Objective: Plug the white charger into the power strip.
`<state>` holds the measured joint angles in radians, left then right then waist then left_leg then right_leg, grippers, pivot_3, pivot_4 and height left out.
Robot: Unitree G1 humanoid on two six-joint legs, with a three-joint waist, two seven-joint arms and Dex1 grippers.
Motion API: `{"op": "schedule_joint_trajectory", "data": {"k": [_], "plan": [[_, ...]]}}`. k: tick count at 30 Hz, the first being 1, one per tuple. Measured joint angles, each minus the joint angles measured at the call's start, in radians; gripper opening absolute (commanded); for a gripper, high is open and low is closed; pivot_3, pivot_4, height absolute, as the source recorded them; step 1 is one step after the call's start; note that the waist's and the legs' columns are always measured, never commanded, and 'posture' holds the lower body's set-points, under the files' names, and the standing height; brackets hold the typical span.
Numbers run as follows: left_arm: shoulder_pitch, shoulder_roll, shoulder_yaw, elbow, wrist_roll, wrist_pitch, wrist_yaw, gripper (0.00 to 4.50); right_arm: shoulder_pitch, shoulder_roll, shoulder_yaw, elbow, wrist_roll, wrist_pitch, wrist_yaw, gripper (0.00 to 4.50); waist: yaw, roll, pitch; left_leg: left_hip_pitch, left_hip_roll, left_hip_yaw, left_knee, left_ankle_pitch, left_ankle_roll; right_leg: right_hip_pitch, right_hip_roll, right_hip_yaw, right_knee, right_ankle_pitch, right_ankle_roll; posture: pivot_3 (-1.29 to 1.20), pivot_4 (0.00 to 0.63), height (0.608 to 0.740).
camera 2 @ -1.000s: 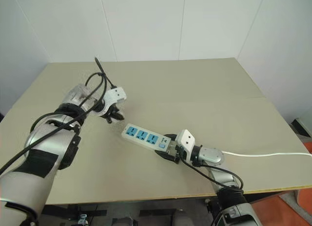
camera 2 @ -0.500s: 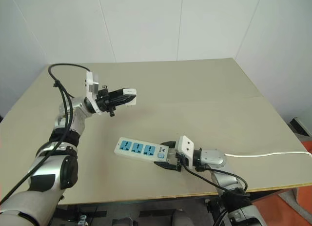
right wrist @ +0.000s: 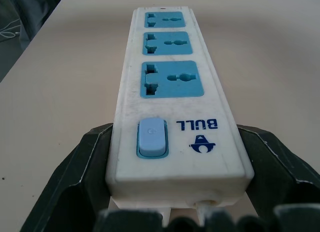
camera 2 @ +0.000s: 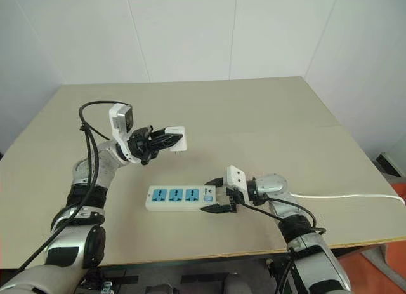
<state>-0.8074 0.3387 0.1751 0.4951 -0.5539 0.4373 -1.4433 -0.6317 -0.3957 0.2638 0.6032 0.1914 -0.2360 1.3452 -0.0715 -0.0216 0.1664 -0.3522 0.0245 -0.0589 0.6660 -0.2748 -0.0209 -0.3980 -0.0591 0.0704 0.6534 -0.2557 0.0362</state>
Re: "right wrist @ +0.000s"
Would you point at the white power strip blue sockets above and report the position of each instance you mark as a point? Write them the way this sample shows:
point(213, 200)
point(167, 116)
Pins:
point(172, 96)

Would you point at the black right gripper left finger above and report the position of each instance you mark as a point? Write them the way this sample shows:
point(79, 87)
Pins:
point(75, 172)

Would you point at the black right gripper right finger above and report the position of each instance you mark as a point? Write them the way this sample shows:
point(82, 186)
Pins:
point(275, 172)

